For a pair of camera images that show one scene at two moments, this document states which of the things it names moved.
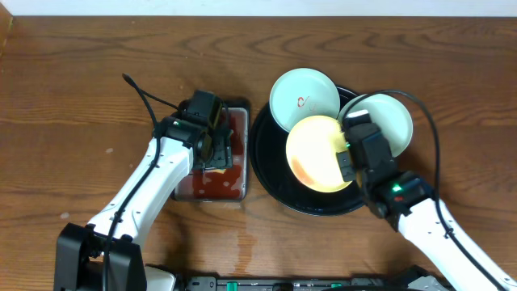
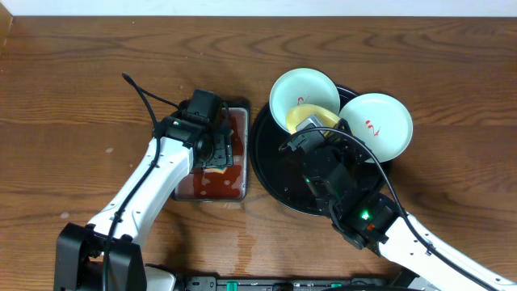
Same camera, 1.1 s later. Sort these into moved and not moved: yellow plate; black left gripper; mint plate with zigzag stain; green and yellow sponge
Moved: yellow plate
Not moved: green and yellow sponge; black left gripper; mint plate with zigzag stain
